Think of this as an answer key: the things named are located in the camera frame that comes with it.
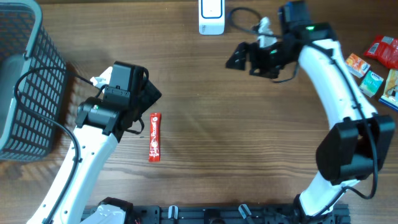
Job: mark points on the red candy bag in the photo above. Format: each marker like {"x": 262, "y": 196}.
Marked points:
{"x": 384, "y": 49}

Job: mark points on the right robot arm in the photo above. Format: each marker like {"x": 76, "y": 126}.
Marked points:
{"x": 357, "y": 143}

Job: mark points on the grey plastic mesh basket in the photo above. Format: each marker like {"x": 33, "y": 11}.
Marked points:
{"x": 30, "y": 62}

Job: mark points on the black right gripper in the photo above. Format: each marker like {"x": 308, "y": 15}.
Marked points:
{"x": 253, "y": 49}

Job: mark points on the white barcode scanner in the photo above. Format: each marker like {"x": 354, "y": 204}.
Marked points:
{"x": 211, "y": 17}

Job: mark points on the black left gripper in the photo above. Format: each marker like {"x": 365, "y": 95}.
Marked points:
{"x": 148, "y": 98}

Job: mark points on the white cream snack bag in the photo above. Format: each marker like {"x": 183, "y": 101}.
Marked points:
{"x": 390, "y": 94}

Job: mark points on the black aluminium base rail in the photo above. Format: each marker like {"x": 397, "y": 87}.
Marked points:
{"x": 267, "y": 214}

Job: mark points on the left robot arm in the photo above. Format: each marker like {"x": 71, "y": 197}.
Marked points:
{"x": 100, "y": 125}

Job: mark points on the orange small box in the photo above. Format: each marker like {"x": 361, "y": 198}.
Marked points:
{"x": 357, "y": 66}

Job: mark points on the teal small box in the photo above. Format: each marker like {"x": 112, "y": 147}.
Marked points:
{"x": 371, "y": 83}

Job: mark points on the red stick sachet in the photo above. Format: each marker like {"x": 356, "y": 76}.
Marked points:
{"x": 154, "y": 145}

